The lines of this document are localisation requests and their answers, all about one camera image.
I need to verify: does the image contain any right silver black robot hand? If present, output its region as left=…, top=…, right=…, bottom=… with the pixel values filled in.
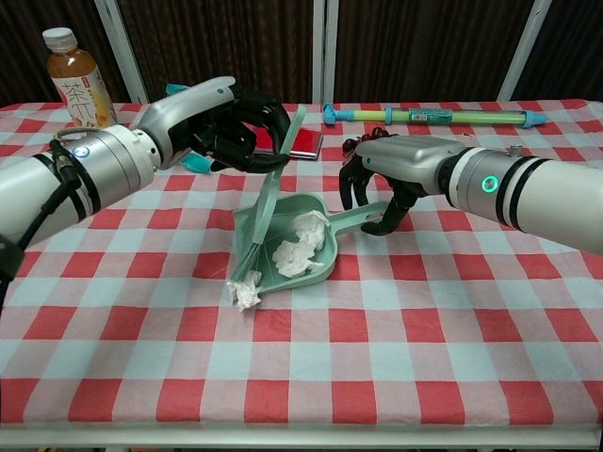
left=337, top=135, right=467, bottom=236

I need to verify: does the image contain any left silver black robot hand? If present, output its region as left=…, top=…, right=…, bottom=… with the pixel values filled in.
left=136, top=75, right=293, bottom=174

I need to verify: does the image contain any white paper ball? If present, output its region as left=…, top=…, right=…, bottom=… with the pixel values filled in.
left=271, top=238, right=326, bottom=278
left=291, top=210, right=330, bottom=250
left=225, top=272, right=264, bottom=314

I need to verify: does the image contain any green hand brush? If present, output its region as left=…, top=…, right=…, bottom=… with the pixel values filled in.
left=230, top=104, right=308, bottom=286

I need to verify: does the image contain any green plastic dustpan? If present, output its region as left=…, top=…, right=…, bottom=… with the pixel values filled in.
left=233, top=193, right=395, bottom=289

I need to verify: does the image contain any teal clear snack bag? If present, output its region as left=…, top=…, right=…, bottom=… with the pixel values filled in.
left=165, top=83, right=213, bottom=175

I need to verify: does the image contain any green blue water squirter tube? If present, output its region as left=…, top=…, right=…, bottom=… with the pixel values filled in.
left=321, top=103, right=547, bottom=129

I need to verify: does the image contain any dark red grape bunch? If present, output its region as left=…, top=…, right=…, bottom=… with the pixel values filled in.
left=341, top=125, right=392, bottom=166

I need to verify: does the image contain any dark brown ribbed partition panel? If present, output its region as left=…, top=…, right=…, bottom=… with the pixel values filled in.
left=333, top=0, right=536, bottom=104
left=511, top=0, right=603, bottom=103
left=0, top=0, right=107, bottom=108
left=116, top=0, right=316, bottom=105

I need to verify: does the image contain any red flat metal case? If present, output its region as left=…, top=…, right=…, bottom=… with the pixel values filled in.
left=252, top=125, right=324, bottom=161

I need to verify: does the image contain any tea bottle with white cap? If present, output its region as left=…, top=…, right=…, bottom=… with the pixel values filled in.
left=41, top=26, right=119, bottom=131

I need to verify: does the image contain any red white checkered tablecloth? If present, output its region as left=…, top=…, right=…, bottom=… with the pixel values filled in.
left=0, top=100, right=603, bottom=428

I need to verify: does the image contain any white metal partition post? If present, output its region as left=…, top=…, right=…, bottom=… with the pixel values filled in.
left=497, top=0, right=553, bottom=103
left=310, top=0, right=339, bottom=105
left=92, top=0, right=151, bottom=105

